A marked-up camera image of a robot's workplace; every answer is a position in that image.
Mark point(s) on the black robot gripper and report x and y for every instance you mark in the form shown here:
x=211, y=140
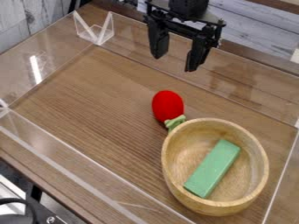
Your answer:
x=187, y=18

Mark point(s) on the red plush strawberry toy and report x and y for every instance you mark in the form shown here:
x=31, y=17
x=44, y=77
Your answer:
x=168, y=109

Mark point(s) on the light wooden bowl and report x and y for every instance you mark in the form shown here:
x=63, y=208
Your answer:
x=186, y=147

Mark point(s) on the green rectangular block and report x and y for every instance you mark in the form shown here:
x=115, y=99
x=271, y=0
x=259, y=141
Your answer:
x=213, y=168

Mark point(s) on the black metal stand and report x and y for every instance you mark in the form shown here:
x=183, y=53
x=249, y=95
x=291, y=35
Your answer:
x=50, y=211

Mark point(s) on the clear acrylic corner bracket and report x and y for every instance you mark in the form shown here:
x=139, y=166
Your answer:
x=96, y=34

